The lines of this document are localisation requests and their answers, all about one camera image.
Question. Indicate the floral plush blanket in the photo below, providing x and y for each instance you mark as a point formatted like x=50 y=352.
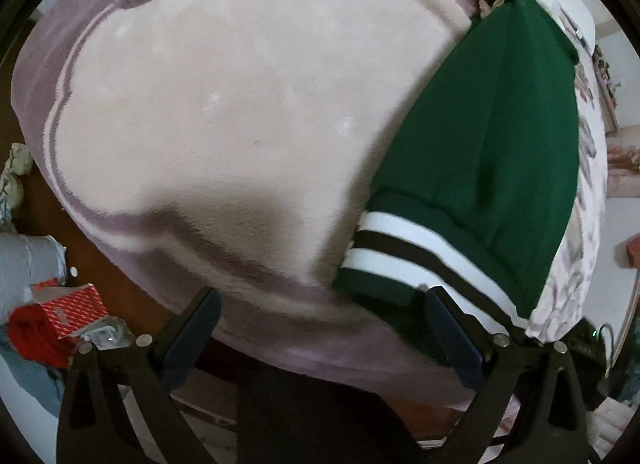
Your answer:
x=225 y=119

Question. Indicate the pink floral curtain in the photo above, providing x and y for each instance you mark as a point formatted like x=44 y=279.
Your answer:
x=622 y=164

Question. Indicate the grey cloth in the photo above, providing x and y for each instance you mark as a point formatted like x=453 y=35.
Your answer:
x=27 y=264

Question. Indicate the green and white varsity jacket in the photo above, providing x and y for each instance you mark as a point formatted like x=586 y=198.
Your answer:
x=475 y=144

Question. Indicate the person's dark trousers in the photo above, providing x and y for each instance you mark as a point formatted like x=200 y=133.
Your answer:
x=325 y=419

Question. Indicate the red patterned box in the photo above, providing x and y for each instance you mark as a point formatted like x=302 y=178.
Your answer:
x=70 y=311

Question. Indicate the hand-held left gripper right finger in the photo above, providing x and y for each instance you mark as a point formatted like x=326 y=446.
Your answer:
x=457 y=339

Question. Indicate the red cloth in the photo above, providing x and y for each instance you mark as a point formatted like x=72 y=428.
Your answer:
x=35 y=336

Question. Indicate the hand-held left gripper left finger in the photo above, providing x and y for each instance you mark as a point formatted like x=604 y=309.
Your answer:
x=187 y=339

